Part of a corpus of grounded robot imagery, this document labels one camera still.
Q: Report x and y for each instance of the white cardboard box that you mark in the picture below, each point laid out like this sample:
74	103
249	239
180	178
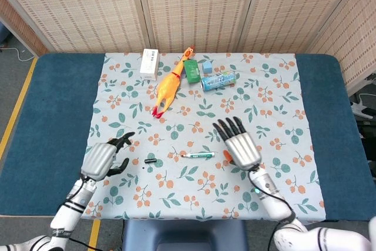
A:
149	64

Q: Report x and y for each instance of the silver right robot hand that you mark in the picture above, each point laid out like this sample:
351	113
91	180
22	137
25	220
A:
242	149

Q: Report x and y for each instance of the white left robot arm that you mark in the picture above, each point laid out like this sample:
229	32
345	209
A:
66	215

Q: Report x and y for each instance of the small light blue cube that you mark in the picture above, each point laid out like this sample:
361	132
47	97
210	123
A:
207	68

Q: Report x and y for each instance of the white power strip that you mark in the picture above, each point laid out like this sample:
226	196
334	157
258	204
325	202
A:
362	108

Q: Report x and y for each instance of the floral printed tablecloth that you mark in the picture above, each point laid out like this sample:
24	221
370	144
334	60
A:
191	189

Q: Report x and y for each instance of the light blue drink can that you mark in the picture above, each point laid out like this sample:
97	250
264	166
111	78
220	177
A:
218	80

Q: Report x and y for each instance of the white green marker body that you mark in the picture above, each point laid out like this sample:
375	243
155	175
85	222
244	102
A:
199	155

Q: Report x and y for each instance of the green snack packet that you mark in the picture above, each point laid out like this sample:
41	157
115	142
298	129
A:
192	71

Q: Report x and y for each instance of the yellow rubber chicken toy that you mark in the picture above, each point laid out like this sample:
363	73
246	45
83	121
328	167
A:
167	87

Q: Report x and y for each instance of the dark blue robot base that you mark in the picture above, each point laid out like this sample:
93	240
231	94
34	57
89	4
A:
176	233

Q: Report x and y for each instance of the woven folding screen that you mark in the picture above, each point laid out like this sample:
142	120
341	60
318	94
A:
199	7

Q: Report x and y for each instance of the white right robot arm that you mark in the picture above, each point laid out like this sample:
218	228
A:
273	201

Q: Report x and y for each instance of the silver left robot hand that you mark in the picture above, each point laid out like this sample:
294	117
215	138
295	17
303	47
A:
98	160

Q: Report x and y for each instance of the black marker cap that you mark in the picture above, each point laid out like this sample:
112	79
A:
151	161

